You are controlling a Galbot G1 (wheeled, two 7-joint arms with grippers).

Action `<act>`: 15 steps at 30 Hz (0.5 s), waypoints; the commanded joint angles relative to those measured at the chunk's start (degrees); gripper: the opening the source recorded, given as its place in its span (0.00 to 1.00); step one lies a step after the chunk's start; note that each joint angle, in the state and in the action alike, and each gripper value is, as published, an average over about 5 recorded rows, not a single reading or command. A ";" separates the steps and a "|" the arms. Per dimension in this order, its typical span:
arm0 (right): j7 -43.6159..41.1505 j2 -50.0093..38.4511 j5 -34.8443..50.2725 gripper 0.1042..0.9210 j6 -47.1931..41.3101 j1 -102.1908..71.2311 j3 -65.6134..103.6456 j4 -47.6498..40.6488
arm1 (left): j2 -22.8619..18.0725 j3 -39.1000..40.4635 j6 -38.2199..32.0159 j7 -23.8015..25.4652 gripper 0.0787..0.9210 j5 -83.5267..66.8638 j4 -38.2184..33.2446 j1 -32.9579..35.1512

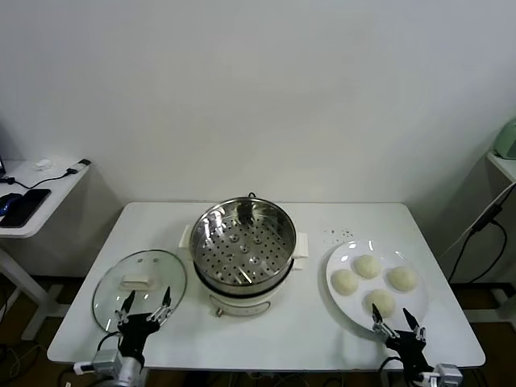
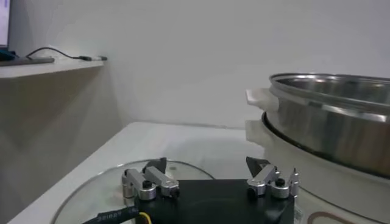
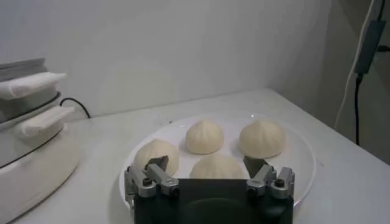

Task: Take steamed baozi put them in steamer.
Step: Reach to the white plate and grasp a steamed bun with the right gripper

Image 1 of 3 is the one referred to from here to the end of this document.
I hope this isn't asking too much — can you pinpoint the blue computer mouse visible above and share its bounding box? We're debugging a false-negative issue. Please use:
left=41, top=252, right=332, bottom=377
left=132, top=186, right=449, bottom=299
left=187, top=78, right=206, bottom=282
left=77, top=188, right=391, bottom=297
left=0, top=192, right=23, bottom=217

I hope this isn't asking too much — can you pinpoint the black power cable with brick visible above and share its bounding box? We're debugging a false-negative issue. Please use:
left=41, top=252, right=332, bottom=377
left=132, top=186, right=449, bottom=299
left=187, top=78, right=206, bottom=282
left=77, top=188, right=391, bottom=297
left=447, top=204, right=509, bottom=285

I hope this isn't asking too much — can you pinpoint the thin white cable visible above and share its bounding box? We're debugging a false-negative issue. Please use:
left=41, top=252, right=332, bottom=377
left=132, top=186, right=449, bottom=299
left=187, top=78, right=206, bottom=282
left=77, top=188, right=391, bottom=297
left=439, top=181, right=516, bottom=260

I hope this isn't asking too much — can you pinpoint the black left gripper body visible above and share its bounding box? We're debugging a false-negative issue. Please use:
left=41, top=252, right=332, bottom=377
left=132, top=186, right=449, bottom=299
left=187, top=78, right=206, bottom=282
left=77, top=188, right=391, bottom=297
left=116, top=313, right=161, bottom=359

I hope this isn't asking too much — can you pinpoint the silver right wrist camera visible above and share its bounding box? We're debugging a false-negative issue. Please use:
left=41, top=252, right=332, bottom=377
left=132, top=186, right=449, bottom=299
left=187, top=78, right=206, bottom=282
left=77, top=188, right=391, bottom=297
left=418, top=364, right=464, bottom=387

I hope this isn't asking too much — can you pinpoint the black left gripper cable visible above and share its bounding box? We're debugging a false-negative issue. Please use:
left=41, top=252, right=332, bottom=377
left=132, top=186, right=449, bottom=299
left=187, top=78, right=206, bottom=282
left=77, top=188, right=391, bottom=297
left=98, top=331, right=122, bottom=356

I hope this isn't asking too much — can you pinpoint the black smartphone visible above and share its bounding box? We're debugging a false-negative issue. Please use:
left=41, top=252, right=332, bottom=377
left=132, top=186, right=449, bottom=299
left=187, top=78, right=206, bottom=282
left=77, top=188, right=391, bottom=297
left=0, top=188, right=52, bottom=229

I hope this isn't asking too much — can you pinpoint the white oval plate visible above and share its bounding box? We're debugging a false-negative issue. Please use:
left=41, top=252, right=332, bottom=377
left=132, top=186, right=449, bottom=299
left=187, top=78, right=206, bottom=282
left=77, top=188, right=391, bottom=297
left=325, top=239, right=431, bottom=335

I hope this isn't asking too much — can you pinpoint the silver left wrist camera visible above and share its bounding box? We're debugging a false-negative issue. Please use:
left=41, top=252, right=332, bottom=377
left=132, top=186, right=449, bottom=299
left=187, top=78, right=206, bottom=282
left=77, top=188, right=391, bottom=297
left=73, top=349, right=122, bottom=374

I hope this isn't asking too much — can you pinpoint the black cable with adapter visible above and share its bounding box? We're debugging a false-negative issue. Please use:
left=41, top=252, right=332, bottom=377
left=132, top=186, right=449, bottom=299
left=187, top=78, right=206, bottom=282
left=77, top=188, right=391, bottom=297
left=0, top=158, right=92, bottom=189

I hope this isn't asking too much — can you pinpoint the glass lid with cream handle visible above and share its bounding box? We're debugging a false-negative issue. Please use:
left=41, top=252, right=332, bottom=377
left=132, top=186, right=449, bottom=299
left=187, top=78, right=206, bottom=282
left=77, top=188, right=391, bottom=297
left=91, top=248, right=189, bottom=336

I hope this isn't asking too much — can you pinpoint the white table with appliance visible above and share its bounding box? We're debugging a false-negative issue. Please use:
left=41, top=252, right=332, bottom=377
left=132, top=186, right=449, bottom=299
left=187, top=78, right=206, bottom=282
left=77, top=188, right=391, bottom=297
left=485, top=151, right=516, bottom=190

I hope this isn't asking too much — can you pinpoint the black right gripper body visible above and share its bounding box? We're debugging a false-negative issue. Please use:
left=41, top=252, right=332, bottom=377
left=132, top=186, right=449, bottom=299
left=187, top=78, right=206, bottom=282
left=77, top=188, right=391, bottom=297
left=385, top=330, right=435, bottom=378

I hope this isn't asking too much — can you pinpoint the stainless steel steamer basket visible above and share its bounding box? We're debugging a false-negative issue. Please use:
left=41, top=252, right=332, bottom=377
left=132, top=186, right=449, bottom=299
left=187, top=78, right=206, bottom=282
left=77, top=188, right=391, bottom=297
left=189, top=196, right=298, bottom=285

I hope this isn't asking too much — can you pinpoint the white steamed baozi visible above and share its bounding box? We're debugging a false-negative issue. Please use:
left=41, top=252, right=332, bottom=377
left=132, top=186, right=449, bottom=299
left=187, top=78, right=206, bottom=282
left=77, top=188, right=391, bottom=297
left=353, top=254, right=382, bottom=280
left=331, top=268, right=360, bottom=295
left=387, top=266, right=418, bottom=293
left=364, top=288, right=397, bottom=318

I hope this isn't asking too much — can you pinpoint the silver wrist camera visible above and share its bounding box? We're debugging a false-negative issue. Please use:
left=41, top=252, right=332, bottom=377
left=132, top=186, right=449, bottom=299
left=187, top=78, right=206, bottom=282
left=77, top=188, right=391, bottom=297
left=418, top=364, right=464, bottom=387
left=73, top=349, right=122, bottom=374

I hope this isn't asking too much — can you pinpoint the white floor cable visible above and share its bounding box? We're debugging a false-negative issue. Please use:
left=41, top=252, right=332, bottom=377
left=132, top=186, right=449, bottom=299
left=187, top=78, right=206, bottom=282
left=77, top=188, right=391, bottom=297
left=0, top=342, right=45, bottom=382

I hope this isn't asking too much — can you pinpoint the mint green appliance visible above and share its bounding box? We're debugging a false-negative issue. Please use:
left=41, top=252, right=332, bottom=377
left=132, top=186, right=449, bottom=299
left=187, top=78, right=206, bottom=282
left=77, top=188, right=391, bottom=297
left=493, top=116, right=516, bottom=160

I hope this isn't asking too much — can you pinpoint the white side table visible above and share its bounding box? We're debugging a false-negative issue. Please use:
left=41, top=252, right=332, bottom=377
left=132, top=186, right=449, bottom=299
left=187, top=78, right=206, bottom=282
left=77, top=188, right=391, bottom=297
left=0, top=159, right=92, bottom=342

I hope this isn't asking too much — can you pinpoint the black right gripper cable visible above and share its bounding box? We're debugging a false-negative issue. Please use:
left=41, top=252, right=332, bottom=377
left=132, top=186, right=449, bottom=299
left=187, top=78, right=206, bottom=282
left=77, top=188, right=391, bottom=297
left=378, top=356, right=404, bottom=387

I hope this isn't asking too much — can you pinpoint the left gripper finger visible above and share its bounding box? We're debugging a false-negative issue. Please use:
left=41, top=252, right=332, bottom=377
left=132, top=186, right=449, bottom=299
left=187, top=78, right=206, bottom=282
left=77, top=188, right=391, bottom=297
left=147, top=285, right=173, bottom=326
left=115, top=289, right=137, bottom=326

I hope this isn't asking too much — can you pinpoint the white electric cooker pot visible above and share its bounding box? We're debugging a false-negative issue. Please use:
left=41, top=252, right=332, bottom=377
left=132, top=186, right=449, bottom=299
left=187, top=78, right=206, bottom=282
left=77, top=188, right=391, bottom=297
left=177, top=224, right=310, bottom=318

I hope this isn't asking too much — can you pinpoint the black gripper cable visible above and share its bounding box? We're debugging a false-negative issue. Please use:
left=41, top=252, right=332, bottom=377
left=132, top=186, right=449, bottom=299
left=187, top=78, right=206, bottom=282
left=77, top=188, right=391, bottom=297
left=98, top=331, right=122, bottom=356
left=378, top=356, right=404, bottom=387

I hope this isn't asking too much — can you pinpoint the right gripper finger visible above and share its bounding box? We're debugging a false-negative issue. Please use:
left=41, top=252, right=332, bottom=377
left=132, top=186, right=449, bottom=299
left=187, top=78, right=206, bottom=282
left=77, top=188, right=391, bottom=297
left=370, top=302, right=401, bottom=339
left=402, top=307, right=427, bottom=344

